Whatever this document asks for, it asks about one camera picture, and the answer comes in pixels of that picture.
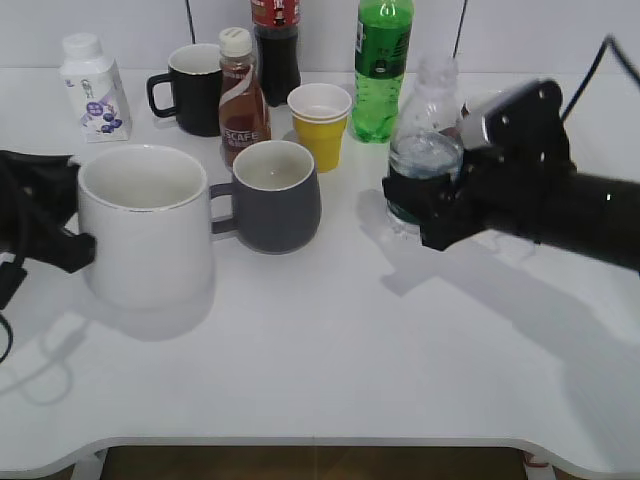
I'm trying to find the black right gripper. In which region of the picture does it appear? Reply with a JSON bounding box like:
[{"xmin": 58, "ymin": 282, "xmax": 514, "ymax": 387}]
[{"xmin": 381, "ymin": 79, "xmax": 581, "ymax": 252}]

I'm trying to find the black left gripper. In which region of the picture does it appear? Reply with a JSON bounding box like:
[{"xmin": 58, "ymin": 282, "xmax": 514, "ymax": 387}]
[{"xmin": 1, "ymin": 150, "xmax": 96, "ymax": 273}]

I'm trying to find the clear water bottle green label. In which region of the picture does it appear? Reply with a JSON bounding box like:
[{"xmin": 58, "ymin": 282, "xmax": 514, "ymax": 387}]
[{"xmin": 385, "ymin": 55, "xmax": 465, "ymax": 242}]

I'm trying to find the white ceramic mug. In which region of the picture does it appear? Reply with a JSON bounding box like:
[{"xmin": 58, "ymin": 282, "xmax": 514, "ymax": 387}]
[{"xmin": 77, "ymin": 145, "xmax": 214, "ymax": 309}]

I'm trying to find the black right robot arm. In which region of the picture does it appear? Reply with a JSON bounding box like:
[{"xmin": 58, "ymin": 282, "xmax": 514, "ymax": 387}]
[{"xmin": 382, "ymin": 79, "xmax": 639, "ymax": 270}]

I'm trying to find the red ceramic mug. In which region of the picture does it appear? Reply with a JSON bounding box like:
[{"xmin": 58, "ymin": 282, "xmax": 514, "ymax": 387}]
[{"xmin": 438, "ymin": 99, "xmax": 465, "ymax": 148}]

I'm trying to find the dark grey ceramic mug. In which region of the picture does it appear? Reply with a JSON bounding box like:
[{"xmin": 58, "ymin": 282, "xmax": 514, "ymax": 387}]
[{"xmin": 209, "ymin": 140, "xmax": 322, "ymax": 254}]

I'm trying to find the black ceramic mug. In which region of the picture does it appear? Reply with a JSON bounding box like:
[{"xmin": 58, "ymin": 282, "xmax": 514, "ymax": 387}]
[{"xmin": 146, "ymin": 43, "xmax": 223, "ymax": 137}]

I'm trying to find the yellow paper cup stack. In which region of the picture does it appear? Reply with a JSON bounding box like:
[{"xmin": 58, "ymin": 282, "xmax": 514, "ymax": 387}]
[{"xmin": 287, "ymin": 83, "xmax": 352, "ymax": 173}]

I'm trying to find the white blueberry milk carton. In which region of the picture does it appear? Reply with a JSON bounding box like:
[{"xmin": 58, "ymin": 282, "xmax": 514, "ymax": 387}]
[{"xmin": 59, "ymin": 33, "xmax": 132, "ymax": 143}]

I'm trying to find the green soda bottle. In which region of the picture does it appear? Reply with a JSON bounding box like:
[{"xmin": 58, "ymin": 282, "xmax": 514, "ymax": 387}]
[{"xmin": 351, "ymin": 1, "xmax": 414, "ymax": 143}]

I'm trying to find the brown coffee drink bottle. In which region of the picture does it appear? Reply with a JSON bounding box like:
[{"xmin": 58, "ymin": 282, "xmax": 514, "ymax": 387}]
[{"xmin": 218, "ymin": 27, "xmax": 271, "ymax": 169}]

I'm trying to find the dark cola bottle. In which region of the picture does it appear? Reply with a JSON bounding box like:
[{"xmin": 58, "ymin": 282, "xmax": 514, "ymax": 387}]
[{"xmin": 251, "ymin": 0, "xmax": 301, "ymax": 107}]

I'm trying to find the black cable left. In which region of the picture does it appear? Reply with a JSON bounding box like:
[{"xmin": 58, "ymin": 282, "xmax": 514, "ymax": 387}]
[{"xmin": 0, "ymin": 179, "xmax": 31, "ymax": 366}]

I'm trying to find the black cable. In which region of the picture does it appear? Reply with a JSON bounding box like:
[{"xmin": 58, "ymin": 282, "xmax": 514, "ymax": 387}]
[
  {"xmin": 558, "ymin": 34, "xmax": 640, "ymax": 122},
  {"xmin": 0, "ymin": 179, "xmax": 31, "ymax": 366}
]

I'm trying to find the black cable right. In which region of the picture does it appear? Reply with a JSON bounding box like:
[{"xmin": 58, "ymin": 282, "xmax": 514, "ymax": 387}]
[{"xmin": 558, "ymin": 34, "xmax": 640, "ymax": 122}]

